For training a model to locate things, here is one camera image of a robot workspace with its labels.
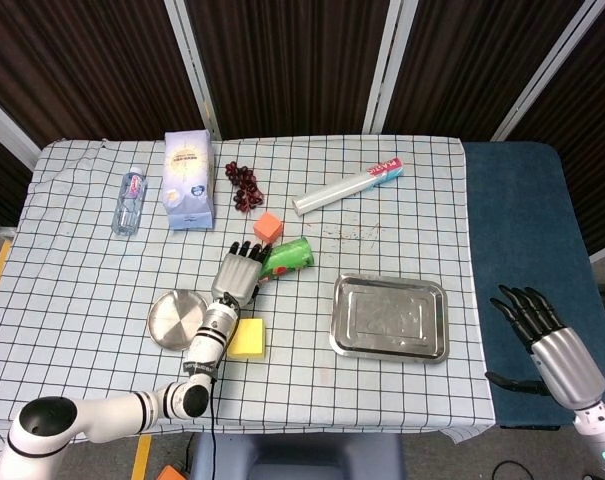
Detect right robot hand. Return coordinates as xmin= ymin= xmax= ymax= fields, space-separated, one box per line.
xmin=484 ymin=284 xmax=605 ymax=410

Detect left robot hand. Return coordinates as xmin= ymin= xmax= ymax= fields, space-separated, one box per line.
xmin=210 ymin=241 xmax=273 ymax=307

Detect green chips can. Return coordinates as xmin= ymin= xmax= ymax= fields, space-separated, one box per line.
xmin=258 ymin=236 xmax=315 ymax=282

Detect yellow foam cube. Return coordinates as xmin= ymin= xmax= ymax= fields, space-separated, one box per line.
xmin=226 ymin=318 xmax=267 ymax=360

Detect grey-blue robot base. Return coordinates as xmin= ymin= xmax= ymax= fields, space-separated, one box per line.
xmin=189 ymin=432 xmax=406 ymax=480

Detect orange foam cube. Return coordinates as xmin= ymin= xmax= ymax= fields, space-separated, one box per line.
xmin=253 ymin=211 xmax=284 ymax=241

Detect round metal plate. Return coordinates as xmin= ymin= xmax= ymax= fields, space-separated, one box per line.
xmin=147 ymin=288 xmax=211 ymax=351

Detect dark red grape bunch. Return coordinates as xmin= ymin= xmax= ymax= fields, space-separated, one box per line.
xmin=224 ymin=161 xmax=264 ymax=213

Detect light blue paper bag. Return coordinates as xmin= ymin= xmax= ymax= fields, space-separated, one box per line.
xmin=163 ymin=130 xmax=217 ymax=232

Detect clear plastic water bottle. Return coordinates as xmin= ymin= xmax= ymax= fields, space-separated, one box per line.
xmin=111 ymin=167 xmax=149 ymax=237

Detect cling film roll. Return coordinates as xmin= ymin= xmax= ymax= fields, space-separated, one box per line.
xmin=291 ymin=157 xmax=405 ymax=217

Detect dark teal table pad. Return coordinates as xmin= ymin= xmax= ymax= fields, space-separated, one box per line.
xmin=462 ymin=141 xmax=605 ymax=430

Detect checked white tablecloth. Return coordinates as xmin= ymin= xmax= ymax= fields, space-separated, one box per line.
xmin=0 ymin=137 xmax=497 ymax=441

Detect rectangular steel tray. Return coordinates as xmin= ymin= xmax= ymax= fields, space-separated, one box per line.
xmin=329 ymin=272 xmax=450 ymax=365

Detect dark slatted screen panel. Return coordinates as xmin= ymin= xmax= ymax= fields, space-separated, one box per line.
xmin=506 ymin=0 xmax=605 ymax=257
xmin=381 ymin=0 xmax=593 ymax=142
xmin=184 ymin=0 xmax=398 ymax=140
xmin=0 ymin=0 xmax=206 ymax=150

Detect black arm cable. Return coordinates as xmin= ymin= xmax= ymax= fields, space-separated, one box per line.
xmin=207 ymin=372 xmax=219 ymax=480

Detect white screen frame post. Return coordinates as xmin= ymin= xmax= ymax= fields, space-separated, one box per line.
xmin=164 ymin=0 xmax=222 ymax=140
xmin=0 ymin=88 xmax=42 ymax=157
xmin=362 ymin=0 xmax=408 ymax=135
xmin=490 ymin=0 xmax=605 ymax=143

